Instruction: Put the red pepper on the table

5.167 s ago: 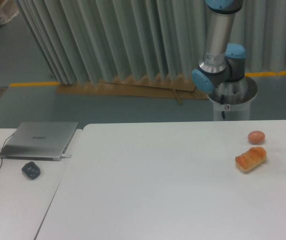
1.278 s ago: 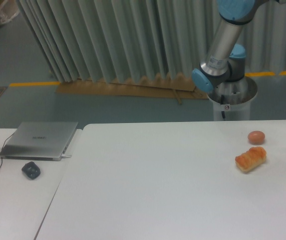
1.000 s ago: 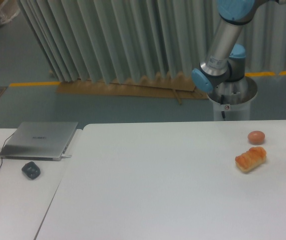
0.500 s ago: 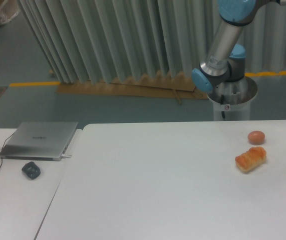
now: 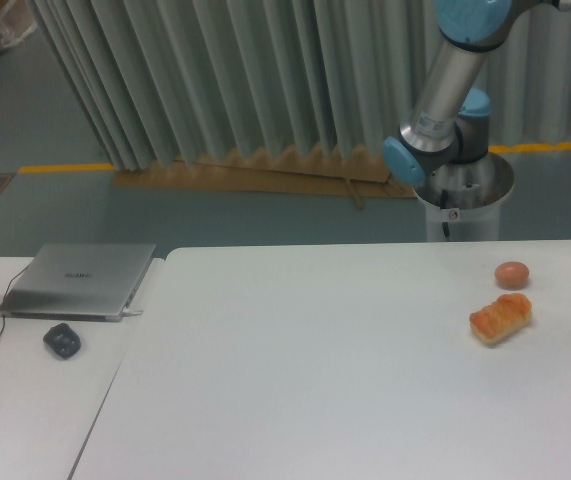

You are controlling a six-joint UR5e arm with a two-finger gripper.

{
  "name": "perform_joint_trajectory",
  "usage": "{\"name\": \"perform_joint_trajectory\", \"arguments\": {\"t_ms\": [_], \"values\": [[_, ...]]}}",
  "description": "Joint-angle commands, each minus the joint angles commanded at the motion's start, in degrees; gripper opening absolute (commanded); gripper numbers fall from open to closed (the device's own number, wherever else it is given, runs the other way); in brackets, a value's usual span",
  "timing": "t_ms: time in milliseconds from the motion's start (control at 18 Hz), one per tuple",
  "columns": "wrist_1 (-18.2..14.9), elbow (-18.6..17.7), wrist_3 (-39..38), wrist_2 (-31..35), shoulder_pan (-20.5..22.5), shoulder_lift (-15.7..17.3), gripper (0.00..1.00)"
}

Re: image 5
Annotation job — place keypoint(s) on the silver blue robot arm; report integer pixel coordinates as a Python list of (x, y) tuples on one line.
[(450, 121)]

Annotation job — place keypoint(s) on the brown cardboard sheet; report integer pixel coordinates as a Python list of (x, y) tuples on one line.
[(358, 175)]

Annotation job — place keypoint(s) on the grey green pleated curtain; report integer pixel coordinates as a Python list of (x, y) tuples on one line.
[(161, 80)]

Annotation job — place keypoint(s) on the silver closed laptop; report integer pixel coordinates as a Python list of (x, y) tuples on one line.
[(94, 282)]

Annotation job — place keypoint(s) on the brown egg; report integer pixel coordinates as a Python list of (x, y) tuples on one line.
[(511, 275)]

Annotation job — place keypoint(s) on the orange bread loaf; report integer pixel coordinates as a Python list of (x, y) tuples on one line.
[(508, 314)]

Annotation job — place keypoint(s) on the black round controller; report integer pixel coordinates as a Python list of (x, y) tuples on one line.
[(62, 341)]

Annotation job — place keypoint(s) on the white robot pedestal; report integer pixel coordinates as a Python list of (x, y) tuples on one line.
[(462, 202)]

